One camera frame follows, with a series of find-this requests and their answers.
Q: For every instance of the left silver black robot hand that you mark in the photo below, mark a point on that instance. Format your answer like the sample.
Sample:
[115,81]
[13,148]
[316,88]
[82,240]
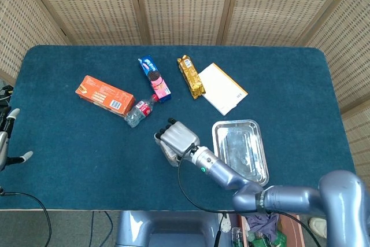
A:
[6,140]

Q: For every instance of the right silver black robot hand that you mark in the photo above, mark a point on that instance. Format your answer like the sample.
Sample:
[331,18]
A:
[179,138]

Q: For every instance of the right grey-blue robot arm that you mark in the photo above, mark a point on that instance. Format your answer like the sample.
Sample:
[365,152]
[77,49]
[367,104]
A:
[228,176]

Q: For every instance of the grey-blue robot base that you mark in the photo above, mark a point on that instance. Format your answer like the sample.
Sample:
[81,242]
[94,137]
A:
[167,229]

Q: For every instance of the silver metal tray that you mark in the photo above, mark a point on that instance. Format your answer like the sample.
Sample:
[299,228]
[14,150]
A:
[240,143]

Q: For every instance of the black equipment stand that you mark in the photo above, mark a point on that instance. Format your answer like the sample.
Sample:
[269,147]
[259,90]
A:
[5,93]

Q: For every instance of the crushed plastic cola bottle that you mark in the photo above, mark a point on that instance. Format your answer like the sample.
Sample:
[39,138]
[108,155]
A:
[140,111]

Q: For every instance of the gold foil snack packet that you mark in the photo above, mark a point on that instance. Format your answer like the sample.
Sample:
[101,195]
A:
[191,77]

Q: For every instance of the blue pink Oreo box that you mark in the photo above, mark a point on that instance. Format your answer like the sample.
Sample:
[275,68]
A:
[154,80]

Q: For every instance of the white book yellow spine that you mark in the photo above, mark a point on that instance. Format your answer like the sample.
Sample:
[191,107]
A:
[224,89]

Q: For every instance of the dark blue table mat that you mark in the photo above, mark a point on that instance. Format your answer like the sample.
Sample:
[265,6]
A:
[101,157]

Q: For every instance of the orange cracker box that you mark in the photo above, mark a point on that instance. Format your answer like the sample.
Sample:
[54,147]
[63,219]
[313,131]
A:
[105,95]

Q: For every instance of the black white handheld tool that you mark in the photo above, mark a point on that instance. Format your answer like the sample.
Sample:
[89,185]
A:
[224,225]

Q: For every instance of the clear plastic bottle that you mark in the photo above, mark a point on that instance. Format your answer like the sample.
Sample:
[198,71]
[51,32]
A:
[237,236]

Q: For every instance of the purple cloth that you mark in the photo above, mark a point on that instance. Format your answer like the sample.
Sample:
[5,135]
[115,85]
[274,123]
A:
[261,225]

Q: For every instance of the woven wooden folding screen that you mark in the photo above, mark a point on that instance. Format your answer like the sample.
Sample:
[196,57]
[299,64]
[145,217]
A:
[185,7]

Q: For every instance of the green packet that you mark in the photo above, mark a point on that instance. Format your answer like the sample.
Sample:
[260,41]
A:
[277,241]

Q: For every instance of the red storage crate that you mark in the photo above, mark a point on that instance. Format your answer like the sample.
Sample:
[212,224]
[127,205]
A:
[292,226]

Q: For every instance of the white shoe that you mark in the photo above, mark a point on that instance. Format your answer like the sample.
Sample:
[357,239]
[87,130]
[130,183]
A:
[318,226]

